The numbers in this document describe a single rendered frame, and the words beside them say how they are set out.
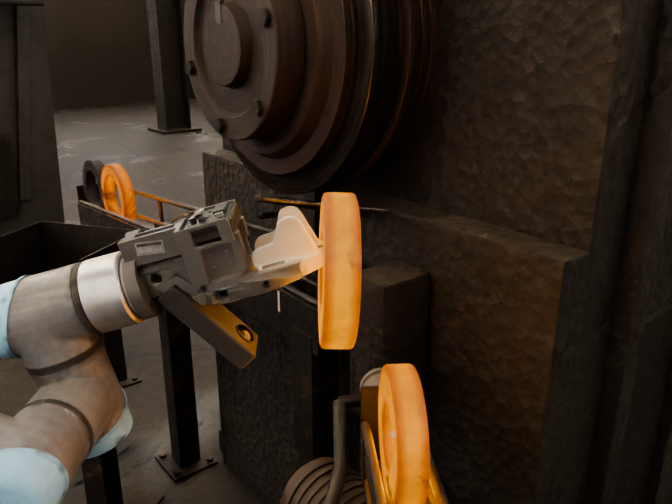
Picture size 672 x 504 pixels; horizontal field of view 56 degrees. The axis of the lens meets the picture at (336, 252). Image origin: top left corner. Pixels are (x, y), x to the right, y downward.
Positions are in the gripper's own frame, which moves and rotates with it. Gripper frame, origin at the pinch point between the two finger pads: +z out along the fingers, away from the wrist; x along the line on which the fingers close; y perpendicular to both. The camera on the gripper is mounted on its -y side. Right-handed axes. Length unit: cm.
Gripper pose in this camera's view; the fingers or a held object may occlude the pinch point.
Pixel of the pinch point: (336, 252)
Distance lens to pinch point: 63.2
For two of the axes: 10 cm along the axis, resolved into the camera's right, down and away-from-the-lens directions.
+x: -0.5, -3.3, 9.4
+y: -2.6, -9.1, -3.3
